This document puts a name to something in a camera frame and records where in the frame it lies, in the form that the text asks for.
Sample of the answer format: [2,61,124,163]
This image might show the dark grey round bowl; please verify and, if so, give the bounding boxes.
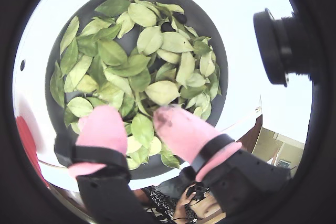
[44,0,229,180]

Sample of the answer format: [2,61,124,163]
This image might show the green leaves pile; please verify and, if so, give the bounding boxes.
[49,0,221,171]

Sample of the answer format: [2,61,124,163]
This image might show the black handheld controller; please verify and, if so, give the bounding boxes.
[185,186,211,201]

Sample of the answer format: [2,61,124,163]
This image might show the pink covered gripper finger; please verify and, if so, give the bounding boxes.
[153,105,292,217]
[54,105,155,224]

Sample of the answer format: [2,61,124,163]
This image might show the person forearm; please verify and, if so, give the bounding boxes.
[173,191,226,221]

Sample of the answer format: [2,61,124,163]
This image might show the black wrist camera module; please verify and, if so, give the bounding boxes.
[252,8,320,87]

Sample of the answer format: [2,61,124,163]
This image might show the red ribbed plastic cup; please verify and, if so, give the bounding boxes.
[15,115,50,189]

